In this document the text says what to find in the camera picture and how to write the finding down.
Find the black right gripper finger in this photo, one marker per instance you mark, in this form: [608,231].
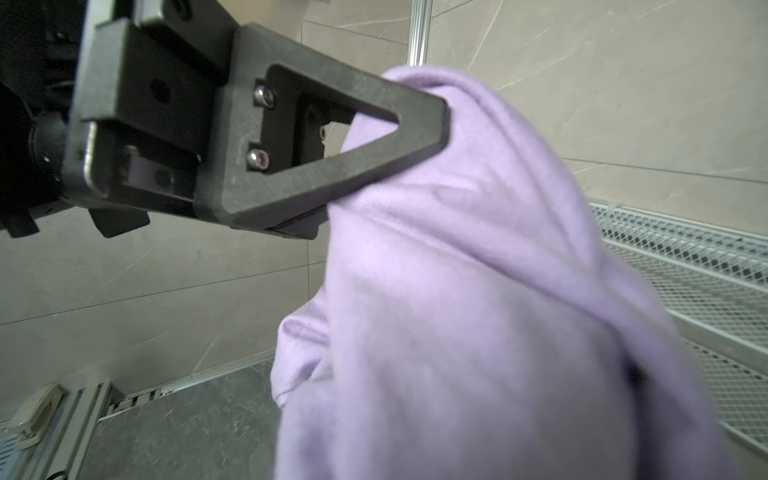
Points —
[293,129]

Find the white wire mesh basket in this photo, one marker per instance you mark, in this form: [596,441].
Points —
[713,282]

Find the purple cloth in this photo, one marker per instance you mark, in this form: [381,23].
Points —
[473,325]

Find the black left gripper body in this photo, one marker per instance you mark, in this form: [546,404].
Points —
[107,106]

